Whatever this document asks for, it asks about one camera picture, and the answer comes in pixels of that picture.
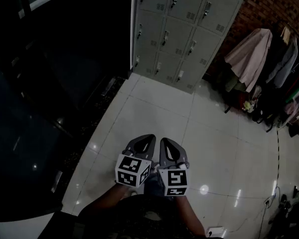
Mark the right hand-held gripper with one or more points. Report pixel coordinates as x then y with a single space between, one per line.
175 180

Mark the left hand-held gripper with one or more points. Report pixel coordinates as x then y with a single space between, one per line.
129 169

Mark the grey metal locker door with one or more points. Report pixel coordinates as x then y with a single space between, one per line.
179 36

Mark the grey metal locker cabinet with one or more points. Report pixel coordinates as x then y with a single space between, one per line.
214 14

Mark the person's left forearm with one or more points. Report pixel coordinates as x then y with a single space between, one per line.
107 198

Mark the person's right forearm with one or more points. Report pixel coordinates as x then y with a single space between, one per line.
187 213

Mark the person's blue trousers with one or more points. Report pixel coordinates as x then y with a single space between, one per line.
153 185

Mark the person's dark shirt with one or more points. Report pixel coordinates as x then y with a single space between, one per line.
129 223

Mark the white power strip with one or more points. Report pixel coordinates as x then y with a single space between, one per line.
215 231
268 201

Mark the yellow-green plush toy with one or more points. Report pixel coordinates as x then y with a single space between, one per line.
246 106

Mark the black shoes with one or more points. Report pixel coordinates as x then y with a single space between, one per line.
283 201

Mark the olive garment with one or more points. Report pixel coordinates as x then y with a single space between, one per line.
234 84

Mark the small black box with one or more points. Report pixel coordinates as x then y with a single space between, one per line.
294 131

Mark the pink hanging garment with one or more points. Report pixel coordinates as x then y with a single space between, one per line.
251 56

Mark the grey hanging garment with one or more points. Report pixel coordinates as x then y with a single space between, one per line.
286 63

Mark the black hanging garment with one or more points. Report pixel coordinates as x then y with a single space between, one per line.
276 53

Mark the cream hanging tag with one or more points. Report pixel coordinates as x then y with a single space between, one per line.
286 34

